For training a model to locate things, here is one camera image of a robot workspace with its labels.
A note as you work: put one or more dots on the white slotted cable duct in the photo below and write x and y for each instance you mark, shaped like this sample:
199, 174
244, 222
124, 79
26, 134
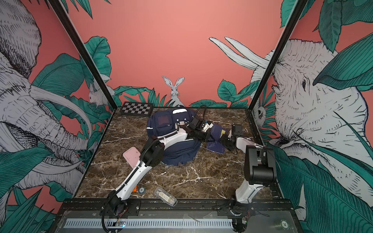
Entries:
147, 223

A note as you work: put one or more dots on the pink pencil case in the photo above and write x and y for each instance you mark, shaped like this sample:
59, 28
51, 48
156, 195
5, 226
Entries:
132, 156

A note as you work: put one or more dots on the black front mounting rail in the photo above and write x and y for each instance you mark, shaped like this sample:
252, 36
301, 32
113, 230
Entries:
136, 207

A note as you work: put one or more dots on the navy blue school backpack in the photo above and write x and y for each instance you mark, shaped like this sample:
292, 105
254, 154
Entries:
164, 122

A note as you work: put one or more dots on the purple book yellow label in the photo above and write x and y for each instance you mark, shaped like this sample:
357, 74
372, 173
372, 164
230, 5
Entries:
214, 143

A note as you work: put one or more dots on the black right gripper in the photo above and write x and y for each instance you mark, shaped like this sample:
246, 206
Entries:
223, 139

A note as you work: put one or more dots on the black white checkerboard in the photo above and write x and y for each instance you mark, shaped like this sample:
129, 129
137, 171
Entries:
136, 109

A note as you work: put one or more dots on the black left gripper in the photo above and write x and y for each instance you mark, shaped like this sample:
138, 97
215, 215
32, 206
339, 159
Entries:
207, 137

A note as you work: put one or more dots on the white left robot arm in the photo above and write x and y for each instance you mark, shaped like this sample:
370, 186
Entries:
142, 169

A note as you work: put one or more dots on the clear plastic supply case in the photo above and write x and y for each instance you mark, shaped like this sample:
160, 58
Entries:
165, 196

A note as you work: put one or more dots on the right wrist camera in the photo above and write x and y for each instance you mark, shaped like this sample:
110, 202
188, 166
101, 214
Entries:
237, 131

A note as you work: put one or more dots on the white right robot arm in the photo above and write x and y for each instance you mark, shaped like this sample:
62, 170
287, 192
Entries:
259, 166

